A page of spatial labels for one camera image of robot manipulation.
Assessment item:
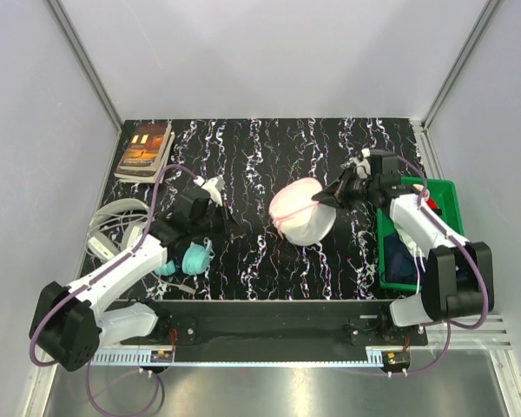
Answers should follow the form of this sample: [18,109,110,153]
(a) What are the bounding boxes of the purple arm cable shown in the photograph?
[28,164,205,416]
[368,149,491,377]

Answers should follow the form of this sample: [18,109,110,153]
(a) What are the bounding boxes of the paperback book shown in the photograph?
[114,120,175,183]

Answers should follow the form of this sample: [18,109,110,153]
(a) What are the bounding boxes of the red garment in bin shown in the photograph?
[425,197,443,216]

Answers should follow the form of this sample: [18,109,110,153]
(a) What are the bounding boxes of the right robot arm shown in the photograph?
[312,149,494,345]

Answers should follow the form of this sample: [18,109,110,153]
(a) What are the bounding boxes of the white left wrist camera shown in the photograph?
[194,175,225,206]

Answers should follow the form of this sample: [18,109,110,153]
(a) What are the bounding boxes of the green plastic bin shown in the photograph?
[377,179,465,292]

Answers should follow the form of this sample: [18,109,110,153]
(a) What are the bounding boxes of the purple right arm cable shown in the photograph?
[368,149,491,377]

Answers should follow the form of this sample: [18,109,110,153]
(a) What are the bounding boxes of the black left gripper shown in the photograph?
[190,200,245,242]

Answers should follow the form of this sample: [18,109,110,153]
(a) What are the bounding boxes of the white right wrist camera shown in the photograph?
[350,148,371,180]

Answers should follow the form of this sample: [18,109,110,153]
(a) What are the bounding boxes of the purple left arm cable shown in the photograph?
[28,164,205,416]

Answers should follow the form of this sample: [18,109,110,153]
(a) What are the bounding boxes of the blue garment in bin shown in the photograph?
[383,233,426,285]

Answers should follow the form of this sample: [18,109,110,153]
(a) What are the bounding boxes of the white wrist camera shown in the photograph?
[350,148,371,180]
[194,175,225,206]

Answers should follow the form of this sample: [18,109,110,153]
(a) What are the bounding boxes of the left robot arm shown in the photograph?
[30,177,241,372]

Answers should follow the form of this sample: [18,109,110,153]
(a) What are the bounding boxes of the teal cat-ear headphones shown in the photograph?
[154,237,212,276]

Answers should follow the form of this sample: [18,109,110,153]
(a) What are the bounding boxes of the white pink mesh laundry bag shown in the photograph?
[268,177,337,247]

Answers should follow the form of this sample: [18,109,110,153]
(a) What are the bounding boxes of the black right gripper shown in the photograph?
[313,165,379,212]

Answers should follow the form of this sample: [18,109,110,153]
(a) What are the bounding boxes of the white headphones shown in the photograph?
[86,198,149,263]

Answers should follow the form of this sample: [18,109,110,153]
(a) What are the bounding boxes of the grey usb cable plug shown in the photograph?
[176,284,196,294]

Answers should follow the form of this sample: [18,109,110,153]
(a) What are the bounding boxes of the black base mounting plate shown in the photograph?
[121,299,426,364]

